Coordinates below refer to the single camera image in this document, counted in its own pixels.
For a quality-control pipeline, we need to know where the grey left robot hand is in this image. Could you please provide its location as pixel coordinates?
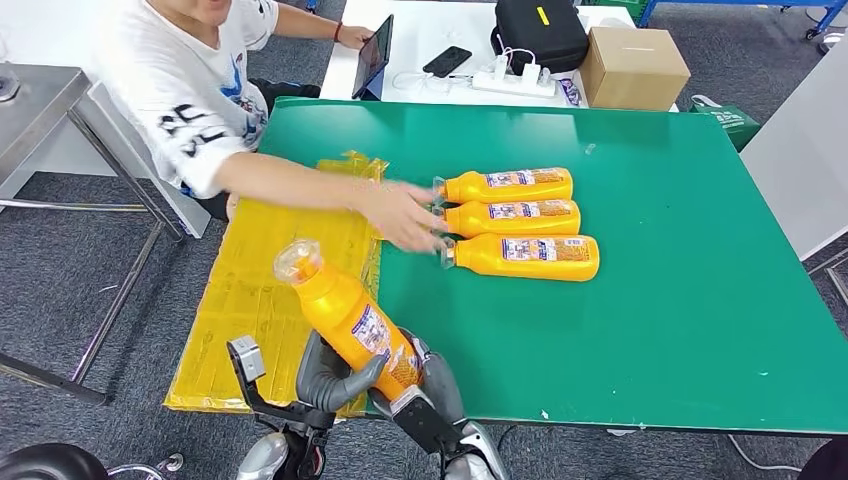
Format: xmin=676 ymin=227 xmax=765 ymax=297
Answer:
xmin=296 ymin=331 xmax=387 ymax=413

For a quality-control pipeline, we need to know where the person's left hand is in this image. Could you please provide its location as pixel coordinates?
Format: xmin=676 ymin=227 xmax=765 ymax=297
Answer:
xmin=336 ymin=25 xmax=376 ymax=51

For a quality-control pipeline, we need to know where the person's right hand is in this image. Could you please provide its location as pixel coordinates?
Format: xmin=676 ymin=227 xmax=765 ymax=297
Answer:
xmin=354 ymin=180 xmax=452 ymax=255

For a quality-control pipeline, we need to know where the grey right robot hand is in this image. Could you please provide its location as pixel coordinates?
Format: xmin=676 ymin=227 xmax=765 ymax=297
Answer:
xmin=367 ymin=327 xmax=466 ymax=425

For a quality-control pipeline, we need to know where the orange detergent bottle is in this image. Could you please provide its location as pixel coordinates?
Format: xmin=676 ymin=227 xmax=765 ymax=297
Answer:
xmin=440 ymin=233 xmax=602 ymax=284
xmin=433 ymin=199 xmax=583 ymax=240
xmin=431 ymin=166 xmax=575 ymax=205
xmin=273 ymin=239 xmax=424 ymax=403

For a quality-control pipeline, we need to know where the tablet with blue case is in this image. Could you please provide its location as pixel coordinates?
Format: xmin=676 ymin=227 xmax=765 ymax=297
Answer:
xmin=351 ymin=13 xmax=396 ymax=102

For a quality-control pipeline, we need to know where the black smartphone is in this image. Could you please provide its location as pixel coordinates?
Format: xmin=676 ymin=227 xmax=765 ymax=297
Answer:
xmin=421 ymin=45 xmax=474 ymax=79

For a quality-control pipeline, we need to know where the yellow taped cardboard sheet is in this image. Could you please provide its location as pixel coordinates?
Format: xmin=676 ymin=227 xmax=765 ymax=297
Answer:
xmin=163 ymin=150 xmax=399 ymax=419

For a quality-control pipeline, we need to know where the white power strip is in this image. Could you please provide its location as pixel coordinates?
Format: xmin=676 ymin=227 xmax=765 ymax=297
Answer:
xmin=470 ymin=70 xmax=559 ymax=100

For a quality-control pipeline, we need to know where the person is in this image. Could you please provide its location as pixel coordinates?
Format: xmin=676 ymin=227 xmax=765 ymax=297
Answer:
xmin=92 ymin=0 xmax=452 ymax=256

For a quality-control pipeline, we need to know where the black carry bag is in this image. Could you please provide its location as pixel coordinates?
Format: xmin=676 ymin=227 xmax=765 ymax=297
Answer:
xmin=490 ymin=0 xmax=591 ymax=75

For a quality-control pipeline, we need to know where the green plastic crate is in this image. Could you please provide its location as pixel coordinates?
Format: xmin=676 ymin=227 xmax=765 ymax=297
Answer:
xmin=581 ymin=0 xmax=651 ymax=22

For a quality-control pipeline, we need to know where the brown cardboard box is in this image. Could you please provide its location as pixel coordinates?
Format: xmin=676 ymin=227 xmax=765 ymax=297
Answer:
xmin=578 ymin=26 xmax=692 ymax=112

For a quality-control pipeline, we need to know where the black round cover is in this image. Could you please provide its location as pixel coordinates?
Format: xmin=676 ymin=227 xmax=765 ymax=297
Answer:
xmin=0 ymin=443 xmax=111 ymax=480
xmin=794 ymin=435 xmax=848 ymax=480

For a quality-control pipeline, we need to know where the steel table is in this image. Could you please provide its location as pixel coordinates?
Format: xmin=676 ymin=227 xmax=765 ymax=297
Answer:
xmin=0 ymin=62 xmax=187 ymax=407

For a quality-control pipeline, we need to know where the green shopping bag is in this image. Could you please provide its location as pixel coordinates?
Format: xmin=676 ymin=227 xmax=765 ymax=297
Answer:
xmin=688 ymin=94 xmax=763 ymax=154

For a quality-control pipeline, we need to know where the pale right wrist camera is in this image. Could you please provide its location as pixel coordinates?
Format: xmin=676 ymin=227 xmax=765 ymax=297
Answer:
xmin=389 ymin=387 xmax=462 ymax=456

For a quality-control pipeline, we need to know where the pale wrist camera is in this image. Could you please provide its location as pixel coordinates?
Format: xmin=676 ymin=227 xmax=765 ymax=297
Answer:
xmin=389 ymin=387 xmax=462 ymax=456
xmin=226 ymin=334 xmax=269 ymax=399

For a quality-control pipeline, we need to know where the white charging cable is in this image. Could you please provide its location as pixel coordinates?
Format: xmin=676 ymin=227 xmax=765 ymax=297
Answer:
xmin=390 ymin=68 xmax=475 ymax=93

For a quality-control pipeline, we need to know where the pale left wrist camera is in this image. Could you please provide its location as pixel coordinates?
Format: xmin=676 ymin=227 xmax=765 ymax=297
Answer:
xmin=226 ymin=334 xmax=269 ymax=399

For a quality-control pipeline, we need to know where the white floor cable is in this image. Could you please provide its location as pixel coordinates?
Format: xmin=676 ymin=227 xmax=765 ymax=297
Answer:
xmin=725 ymin=433 xmax=806 ymax=473

